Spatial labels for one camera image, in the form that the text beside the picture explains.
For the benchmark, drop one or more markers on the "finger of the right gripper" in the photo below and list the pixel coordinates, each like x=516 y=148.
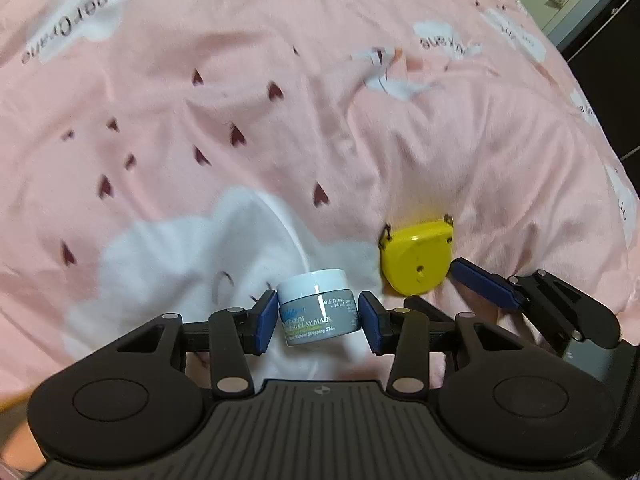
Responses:
x=492 y=287
x=417 y=303

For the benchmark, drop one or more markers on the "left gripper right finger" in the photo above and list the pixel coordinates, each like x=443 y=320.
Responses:
x=383 y=327

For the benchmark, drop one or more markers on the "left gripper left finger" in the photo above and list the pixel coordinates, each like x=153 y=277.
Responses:
x=253 y=327

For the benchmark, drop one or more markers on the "pink cloud-print duvet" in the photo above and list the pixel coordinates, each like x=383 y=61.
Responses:
x=162 y=160

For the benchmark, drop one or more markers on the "small grey cream jar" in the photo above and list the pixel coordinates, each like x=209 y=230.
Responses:
x=317 y=306

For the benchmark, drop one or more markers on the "yellow tape measure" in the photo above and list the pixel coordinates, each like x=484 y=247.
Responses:
x=416 y=259

